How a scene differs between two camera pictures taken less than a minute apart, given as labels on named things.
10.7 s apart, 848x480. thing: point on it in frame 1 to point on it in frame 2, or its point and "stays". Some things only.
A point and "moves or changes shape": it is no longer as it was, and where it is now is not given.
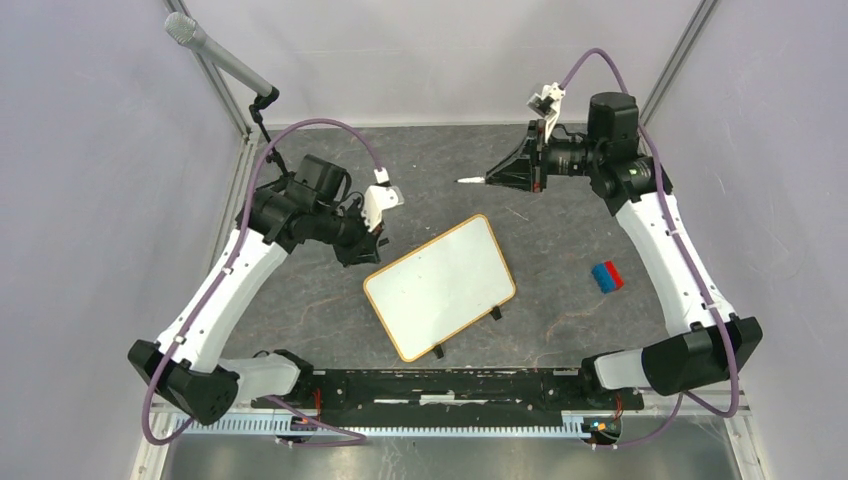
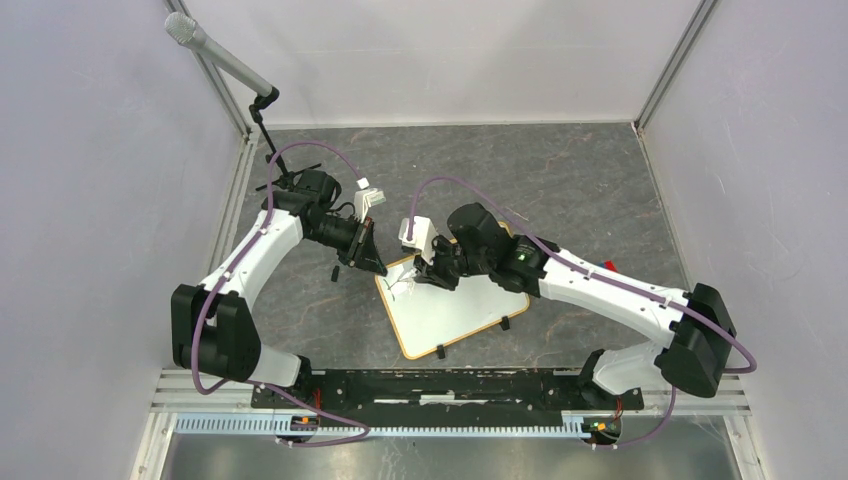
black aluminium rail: x=400 y=390 stays
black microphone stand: x=261 y=102 stays
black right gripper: x=522 y=168 to x=434 y=274
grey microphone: x=186 y=30 stays
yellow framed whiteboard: x=433 y=292 moves or changes shape
